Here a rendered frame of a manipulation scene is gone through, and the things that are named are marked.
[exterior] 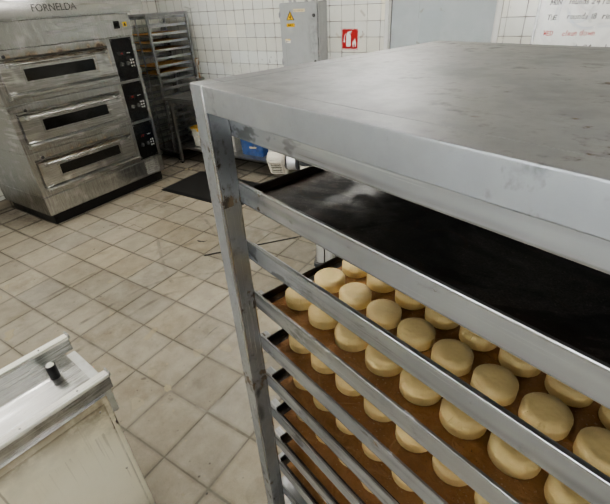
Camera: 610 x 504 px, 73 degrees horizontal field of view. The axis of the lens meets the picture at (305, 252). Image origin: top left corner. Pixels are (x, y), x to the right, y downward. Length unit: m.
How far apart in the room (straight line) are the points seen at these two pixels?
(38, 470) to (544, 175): 1.53
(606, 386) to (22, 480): 1.49
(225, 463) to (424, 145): 2.10
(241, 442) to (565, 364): 2.08
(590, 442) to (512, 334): 0.21
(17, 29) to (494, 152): 4.65
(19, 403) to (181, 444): 0.96
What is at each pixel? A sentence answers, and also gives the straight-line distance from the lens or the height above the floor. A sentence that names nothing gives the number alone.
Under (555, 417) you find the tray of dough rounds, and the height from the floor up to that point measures 1.51.
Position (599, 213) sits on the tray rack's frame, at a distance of 0.24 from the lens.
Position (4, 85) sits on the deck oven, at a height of 1.37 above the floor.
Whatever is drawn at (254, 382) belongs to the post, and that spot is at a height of 1.33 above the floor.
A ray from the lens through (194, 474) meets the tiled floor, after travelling 2.28.
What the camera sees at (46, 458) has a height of 0.77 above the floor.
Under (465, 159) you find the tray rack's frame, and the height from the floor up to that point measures 1.81.
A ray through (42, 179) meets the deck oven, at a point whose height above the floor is 0.50.
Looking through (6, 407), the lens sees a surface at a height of 0.84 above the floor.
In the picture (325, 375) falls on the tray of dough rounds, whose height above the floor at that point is 1.40.
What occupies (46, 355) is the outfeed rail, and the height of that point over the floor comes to 0.87.
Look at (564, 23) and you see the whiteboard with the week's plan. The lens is 4.49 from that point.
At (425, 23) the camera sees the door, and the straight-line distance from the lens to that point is 4.77.
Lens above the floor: 1.90
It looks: 32 degrees down
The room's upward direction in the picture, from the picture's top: 4 degrees counter-clockwise
